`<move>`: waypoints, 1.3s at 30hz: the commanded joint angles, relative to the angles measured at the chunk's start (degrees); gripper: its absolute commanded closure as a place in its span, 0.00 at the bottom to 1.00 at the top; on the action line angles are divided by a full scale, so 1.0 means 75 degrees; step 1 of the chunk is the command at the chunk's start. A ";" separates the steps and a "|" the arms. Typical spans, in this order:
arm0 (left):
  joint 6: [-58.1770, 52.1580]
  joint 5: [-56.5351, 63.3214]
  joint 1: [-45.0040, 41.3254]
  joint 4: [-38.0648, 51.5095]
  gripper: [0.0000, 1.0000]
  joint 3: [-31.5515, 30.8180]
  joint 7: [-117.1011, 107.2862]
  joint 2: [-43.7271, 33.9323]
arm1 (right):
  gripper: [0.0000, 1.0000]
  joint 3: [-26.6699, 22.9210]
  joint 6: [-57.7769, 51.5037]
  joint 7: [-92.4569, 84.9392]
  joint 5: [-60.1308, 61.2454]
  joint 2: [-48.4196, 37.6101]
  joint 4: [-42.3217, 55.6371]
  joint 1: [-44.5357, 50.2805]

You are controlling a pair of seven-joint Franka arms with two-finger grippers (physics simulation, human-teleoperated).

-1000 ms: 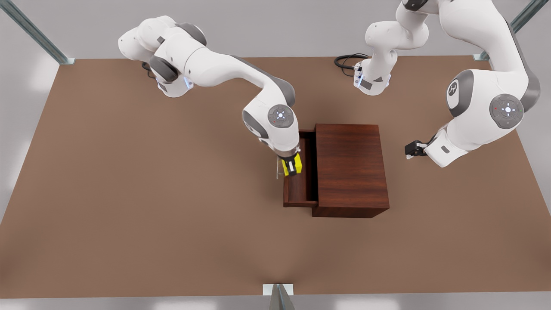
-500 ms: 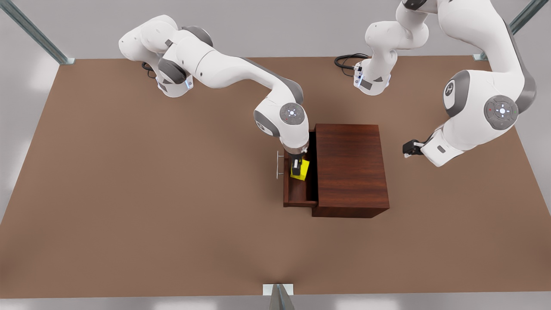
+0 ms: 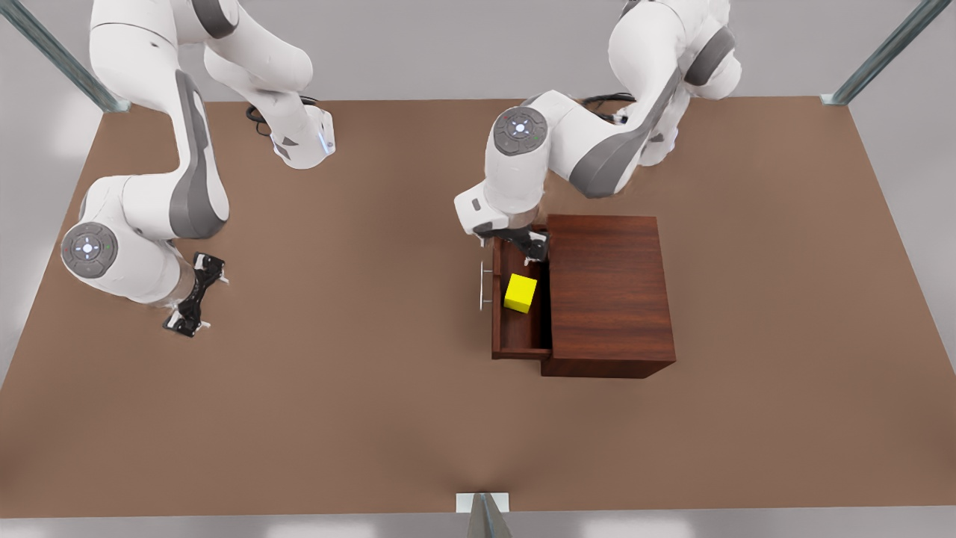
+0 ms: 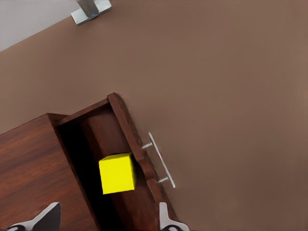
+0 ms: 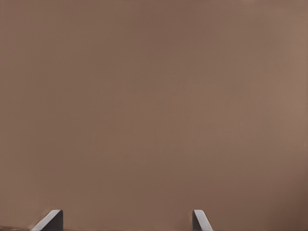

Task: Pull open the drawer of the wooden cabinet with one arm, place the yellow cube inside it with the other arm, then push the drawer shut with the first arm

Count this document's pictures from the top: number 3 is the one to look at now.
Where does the wooden drawer with silver handle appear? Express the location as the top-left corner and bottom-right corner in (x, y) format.
(479, 235), (554, 362)

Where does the black cable loop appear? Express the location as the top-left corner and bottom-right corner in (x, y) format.
(246, 95), (321, 140)
(580, 92), (638, 125)

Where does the dark wooden cabinet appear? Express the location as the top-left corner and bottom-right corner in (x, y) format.
(541, 214), (677, 380)

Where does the yellow cube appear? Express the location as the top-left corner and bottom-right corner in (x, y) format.
(503, 273), (539, 315)

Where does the silver frame post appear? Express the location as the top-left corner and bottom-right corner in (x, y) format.
(456, 491), (513, 538)
(819, 0), (955, 107)
(0, 0), (132, 114)

